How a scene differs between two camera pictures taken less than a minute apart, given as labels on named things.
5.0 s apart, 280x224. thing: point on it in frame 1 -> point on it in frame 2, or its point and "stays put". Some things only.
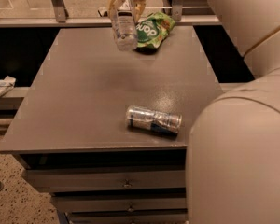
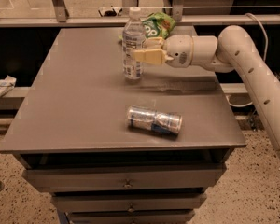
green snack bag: x=153 y=29 stays put
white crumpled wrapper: x=1 y=88 stays put
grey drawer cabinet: x=107 y=130 stays put
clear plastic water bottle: x=124 y=25 -> x=133 y=37
